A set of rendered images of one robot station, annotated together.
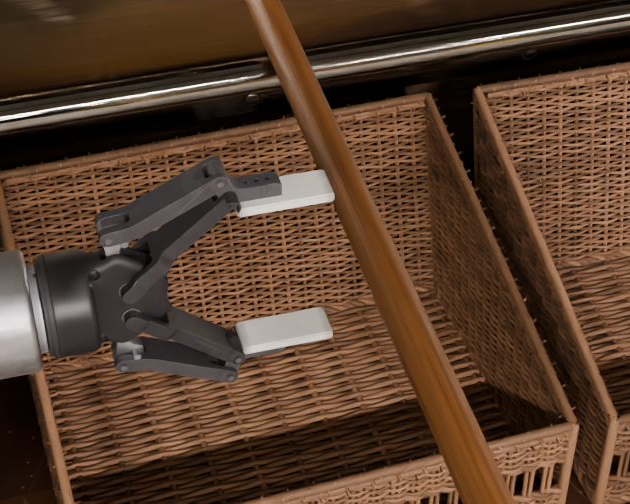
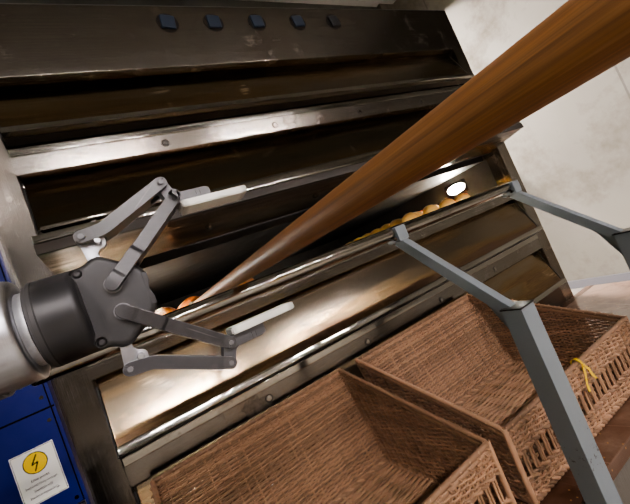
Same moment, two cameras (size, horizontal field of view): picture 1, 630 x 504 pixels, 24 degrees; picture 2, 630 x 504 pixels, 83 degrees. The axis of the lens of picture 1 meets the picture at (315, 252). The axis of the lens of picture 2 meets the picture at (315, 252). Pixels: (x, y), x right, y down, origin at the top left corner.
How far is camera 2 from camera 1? 0.87 m
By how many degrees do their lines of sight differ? 46
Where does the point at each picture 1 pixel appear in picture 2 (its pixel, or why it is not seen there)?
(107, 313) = (99, 312)
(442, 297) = (392, 460)
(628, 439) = (518, 441)
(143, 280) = (120, 267)
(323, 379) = not seen: outside the picture
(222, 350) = (214, 335)
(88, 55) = (187, 397)
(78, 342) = (58, 319)
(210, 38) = (239, 371)
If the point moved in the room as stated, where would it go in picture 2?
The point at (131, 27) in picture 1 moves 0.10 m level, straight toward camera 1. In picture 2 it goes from (203, 378) to (204, 384)
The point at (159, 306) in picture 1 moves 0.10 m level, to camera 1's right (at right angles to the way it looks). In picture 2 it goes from (145, 298) to (249, 258)
